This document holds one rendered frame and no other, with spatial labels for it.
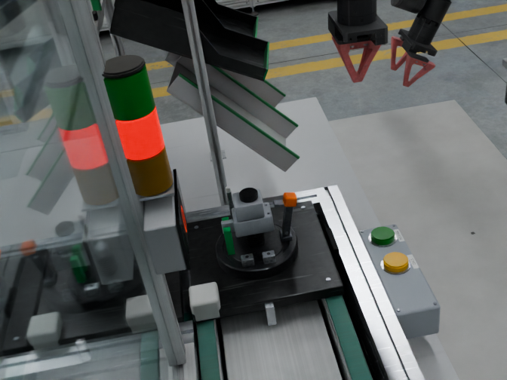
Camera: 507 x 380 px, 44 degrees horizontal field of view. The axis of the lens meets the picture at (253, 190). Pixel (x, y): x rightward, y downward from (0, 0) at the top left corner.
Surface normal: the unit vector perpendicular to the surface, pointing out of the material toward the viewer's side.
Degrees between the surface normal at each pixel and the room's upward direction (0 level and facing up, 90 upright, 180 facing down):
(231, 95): 90
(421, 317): 90
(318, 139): 0
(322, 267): 0
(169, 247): 90
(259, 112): 90
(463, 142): 0
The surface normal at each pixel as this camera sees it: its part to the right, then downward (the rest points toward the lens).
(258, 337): -0.13, -0.82
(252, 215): 0.13, 0.55
